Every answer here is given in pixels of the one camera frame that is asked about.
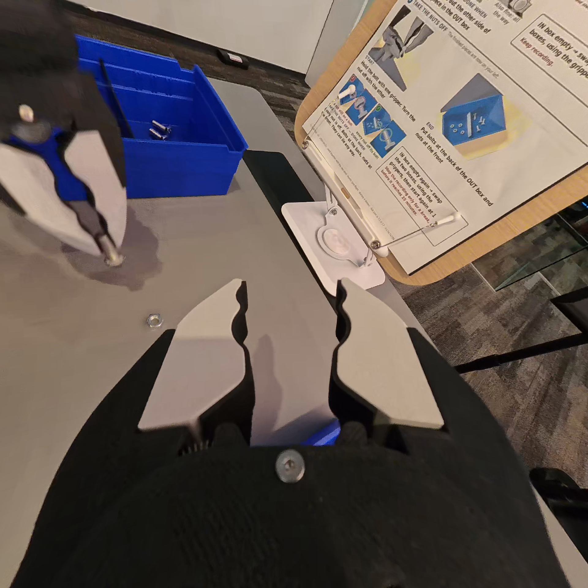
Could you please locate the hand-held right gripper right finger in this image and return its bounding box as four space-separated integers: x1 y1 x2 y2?
328 277 445 432

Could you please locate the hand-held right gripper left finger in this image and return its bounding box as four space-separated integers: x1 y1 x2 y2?
137 278 254 432

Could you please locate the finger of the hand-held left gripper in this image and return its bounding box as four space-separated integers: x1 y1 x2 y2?
63 130 129 252
0 142 107 258

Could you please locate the blue plastic bin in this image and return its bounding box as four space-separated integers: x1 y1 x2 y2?
9 34 249 203
301 422 341 447

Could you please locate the black bin divider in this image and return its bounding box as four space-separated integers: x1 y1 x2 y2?
99 59 136 138

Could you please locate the black framed display stand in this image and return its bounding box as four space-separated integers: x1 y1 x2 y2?
454 287 588 374

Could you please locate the wooden document stand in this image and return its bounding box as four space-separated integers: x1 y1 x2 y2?
281 0 588 290

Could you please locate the black desk mat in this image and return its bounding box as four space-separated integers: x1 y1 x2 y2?
242 150 322 217

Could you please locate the small black floor device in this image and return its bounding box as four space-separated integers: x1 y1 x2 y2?
217 48 250 70

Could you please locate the printed paper sheet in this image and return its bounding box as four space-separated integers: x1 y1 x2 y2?
303 0 588 274

